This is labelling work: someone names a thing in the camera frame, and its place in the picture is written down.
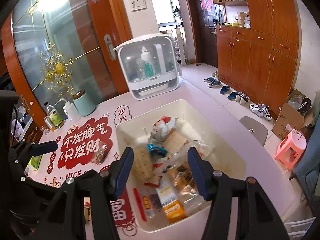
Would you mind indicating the red date snack packet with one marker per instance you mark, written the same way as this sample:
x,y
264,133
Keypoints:
x,y
158,173

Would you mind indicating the mixed nuts packet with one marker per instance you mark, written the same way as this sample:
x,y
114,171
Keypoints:
x,y
100,153

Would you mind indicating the toast bread packet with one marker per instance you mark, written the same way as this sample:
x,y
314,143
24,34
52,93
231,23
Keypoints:
x,y
174,142

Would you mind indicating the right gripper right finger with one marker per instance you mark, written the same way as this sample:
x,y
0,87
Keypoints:
x,y
257,218

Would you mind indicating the egg yolk pastry bag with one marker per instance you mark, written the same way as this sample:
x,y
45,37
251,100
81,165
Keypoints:
x,y
183,181

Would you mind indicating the grey round stool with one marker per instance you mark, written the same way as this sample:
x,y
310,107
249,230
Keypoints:
x,y
258,130

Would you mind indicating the blue snack packet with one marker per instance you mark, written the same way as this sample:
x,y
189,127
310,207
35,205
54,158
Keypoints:
x,y
157,150

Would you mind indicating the red white candy packet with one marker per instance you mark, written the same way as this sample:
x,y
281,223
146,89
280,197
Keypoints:
x,y
162,128

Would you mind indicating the yellow puff snack bag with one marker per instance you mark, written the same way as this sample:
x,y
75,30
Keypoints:
x,y
142,165

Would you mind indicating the white countertop sterilizer cabinet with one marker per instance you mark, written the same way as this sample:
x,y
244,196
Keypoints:
x,y
149,65

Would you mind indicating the wooden cabinet wall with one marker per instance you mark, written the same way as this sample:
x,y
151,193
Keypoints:
x,y
261,60

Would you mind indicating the orange oats bar packet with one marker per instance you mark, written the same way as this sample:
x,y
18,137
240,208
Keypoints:
x,y
171,205

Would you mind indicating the dark seaweed snack packet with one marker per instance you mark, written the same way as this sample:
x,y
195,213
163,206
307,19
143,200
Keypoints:
x,y
150,202

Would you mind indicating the white squeeze bottle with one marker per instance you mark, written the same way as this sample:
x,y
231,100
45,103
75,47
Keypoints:
x,y
69,110

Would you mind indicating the green tissue box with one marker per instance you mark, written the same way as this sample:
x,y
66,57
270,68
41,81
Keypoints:
x,y
34,163

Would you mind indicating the clear bottle green label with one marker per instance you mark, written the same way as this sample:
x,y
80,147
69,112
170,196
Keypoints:
x,y
53,115

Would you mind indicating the pink plastic stool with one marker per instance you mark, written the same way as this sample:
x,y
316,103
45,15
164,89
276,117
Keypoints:
x,y
291,149

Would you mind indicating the small orange-bottom jar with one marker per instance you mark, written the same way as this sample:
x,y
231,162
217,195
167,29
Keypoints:
x,y
49,123

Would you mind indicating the white plastic storage bin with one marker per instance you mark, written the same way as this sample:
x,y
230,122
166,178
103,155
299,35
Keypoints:
x,y
210,145

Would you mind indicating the teal canister brown lid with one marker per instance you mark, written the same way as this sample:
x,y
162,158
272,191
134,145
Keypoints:
x,y
83,103

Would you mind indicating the cardboard box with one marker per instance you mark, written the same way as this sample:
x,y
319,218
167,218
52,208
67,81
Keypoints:
x,y
290,118

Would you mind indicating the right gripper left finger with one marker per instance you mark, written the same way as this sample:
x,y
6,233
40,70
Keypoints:
x,y
117,177

